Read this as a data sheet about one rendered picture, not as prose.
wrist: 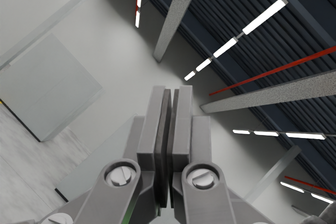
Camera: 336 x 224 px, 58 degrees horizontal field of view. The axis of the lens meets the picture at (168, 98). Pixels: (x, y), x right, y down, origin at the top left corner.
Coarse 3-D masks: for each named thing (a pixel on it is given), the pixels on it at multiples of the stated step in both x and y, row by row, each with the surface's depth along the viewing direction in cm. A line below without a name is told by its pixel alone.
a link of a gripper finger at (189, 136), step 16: (176, 96) 12; (176, 112) 11; (192, 112) 13; (176, 128) 10; (192, 128) 11; (208, 128) 11; (176, 144) 9; (192, 144) 10; (208, 144) 10; (176, 160) 9; (192, 160) 10; (208, 160) 10; (176, 176) 9; (176, 192) 9; (176, 208) 9; (240, 208) 8
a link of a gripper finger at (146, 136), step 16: (160, 96) 11; (160, 112) 11; (144, 128) 10; (160, 128) 10; (128, 144) 11; (144, 144) 9; (160, 144) 10; (144, 160) 9; (160, 160) 9; (144, 176) 9; (160, 176) 10; (144, 192) 9; (160, 192) 10; (64, 208) 9; (144, 208) 9; (160, 208) 11
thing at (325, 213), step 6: (330, 204) 31; (324, 210) 31; (330, 210) 31; (312, 216) 31; (318, 216) 31; (324, 216) 31; (330, 216) 30; (300, 222) 31; (306, 222) 31; (312, 222) 30; (318, 222) 30; (324, 222) 30; (330, 222) 30
